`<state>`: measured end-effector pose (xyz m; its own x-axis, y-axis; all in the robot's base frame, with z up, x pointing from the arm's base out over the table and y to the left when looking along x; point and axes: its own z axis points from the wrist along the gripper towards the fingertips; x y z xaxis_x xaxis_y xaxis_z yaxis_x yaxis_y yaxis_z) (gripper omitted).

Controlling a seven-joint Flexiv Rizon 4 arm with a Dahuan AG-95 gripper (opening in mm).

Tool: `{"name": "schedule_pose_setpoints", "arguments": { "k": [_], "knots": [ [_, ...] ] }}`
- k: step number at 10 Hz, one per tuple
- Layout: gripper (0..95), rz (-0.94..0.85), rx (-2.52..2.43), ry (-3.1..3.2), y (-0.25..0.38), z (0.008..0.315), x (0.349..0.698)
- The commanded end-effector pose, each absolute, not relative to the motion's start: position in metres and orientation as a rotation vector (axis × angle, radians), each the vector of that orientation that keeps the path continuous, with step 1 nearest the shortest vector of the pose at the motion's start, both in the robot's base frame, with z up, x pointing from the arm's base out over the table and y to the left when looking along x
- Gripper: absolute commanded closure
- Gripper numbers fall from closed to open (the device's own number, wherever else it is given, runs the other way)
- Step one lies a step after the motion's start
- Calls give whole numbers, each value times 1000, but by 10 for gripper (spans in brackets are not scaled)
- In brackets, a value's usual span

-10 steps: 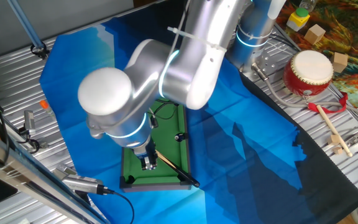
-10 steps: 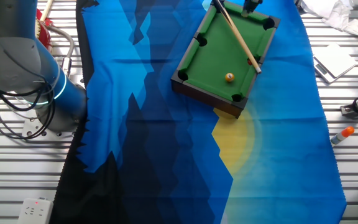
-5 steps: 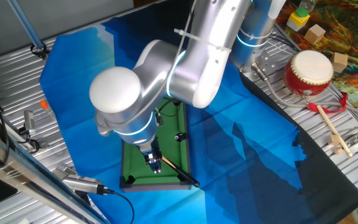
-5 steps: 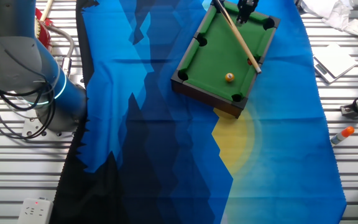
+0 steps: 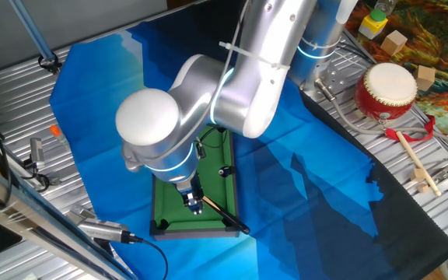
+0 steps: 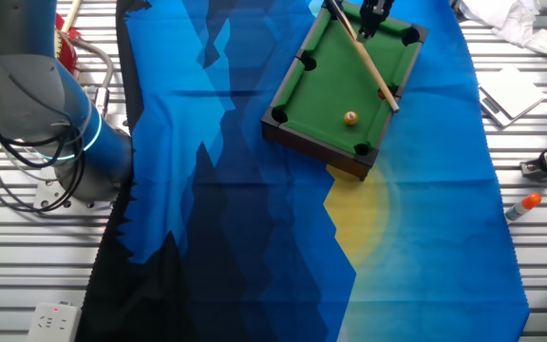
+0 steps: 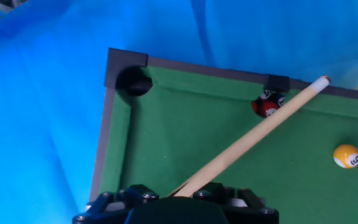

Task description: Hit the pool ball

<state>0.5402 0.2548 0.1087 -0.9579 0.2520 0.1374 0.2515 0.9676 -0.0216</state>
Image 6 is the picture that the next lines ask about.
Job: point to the wooden pool cue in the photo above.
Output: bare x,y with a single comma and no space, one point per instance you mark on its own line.
371,64

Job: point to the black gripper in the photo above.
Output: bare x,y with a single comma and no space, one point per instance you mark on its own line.
377,7

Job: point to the red pool ball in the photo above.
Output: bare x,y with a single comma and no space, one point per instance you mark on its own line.
382,94

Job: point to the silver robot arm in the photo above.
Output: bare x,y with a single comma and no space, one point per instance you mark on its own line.
26,95

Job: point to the yellow striped pool ball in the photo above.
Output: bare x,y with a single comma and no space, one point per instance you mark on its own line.
351,118

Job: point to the wooden drumstick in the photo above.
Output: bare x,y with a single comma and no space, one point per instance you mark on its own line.
71,14

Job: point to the mini green pool table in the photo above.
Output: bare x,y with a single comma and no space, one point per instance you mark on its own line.
335,95

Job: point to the white crumpled paper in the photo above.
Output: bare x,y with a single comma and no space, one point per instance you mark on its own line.
515,19

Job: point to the glue stick orange cap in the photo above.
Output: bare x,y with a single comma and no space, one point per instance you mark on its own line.
522,207

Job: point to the white power strip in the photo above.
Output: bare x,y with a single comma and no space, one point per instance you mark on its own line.
54,323

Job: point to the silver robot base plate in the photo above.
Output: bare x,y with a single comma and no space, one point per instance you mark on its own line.
45,195

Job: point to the white scale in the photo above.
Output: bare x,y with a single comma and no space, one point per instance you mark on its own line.
511,95

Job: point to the blue mountain print cloth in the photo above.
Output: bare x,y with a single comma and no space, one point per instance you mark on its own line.
254,214

